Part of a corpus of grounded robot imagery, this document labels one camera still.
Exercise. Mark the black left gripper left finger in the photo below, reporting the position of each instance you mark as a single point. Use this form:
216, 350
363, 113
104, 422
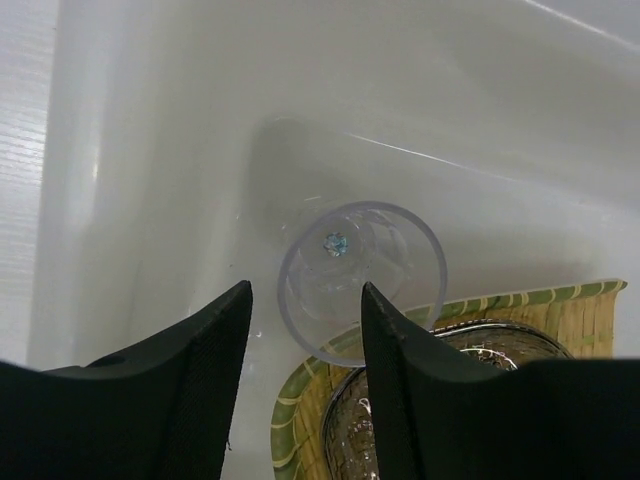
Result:
159, 409

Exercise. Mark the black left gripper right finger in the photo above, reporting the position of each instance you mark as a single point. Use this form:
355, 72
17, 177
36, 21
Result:
438, 413

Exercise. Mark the clear glass plate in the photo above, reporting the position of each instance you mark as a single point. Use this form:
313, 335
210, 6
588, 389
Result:
347, 428

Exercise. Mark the clear glass cup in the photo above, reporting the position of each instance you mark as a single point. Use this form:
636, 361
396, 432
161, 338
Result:
334, 253

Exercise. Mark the woven bamboo tray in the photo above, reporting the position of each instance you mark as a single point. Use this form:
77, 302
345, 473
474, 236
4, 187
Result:
580, 317

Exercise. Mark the white plastic bin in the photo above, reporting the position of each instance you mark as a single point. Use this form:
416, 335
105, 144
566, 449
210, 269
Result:
188, 141

